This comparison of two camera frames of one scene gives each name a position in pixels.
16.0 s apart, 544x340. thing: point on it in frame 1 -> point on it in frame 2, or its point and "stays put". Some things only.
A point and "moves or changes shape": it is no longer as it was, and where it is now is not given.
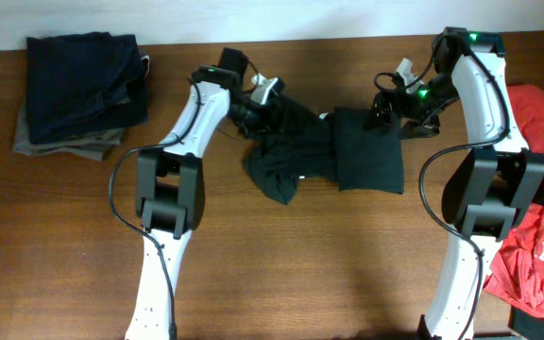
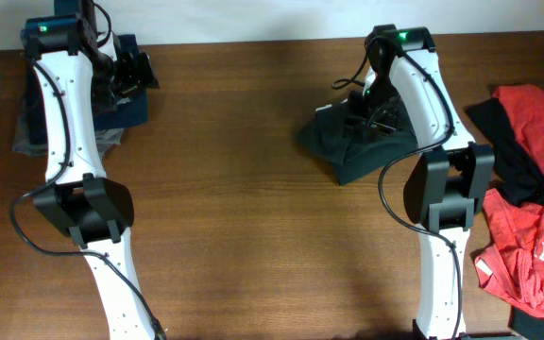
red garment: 534,267 stays put
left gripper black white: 246,128 -> 135,82
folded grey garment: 93,146 stays put
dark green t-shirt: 335,146 moves or changes shape
